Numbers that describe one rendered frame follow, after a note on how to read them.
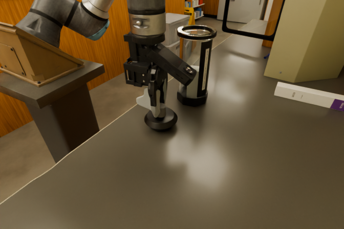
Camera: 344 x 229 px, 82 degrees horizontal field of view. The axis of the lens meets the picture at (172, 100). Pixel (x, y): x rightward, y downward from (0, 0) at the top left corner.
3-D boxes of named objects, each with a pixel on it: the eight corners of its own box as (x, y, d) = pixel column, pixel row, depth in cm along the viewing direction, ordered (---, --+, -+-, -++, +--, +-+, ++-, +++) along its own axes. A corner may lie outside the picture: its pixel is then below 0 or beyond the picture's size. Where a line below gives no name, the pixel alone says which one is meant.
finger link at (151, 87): (154, 99, 51) (154, 67, 47) (160, 100, 51) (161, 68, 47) (147, 108, 47) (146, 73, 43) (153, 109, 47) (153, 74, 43)
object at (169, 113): (171, 139, 51) (171, 119, 48) (139, 131, 54) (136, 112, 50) (181, 117, 59) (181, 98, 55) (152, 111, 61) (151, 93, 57)
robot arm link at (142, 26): (170, 9, 42) (156, 17, 36) (170, 31, 45) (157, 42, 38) (138, 7, 44) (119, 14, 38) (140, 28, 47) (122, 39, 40)
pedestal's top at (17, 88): (-11, 87, 81) (-16, 78, 78) (58, 60, 104) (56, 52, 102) (40, 109, 69) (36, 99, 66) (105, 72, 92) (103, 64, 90)
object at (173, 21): (190, 36, 328) (191, 15, 309) (169, 47, 286) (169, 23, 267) (169, 32, 347) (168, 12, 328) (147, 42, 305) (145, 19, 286)
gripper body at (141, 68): (139, 73, 54) (134, 27, 47) (170, 77, 52) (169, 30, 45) (125, 87, 48) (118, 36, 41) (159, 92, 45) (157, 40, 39)
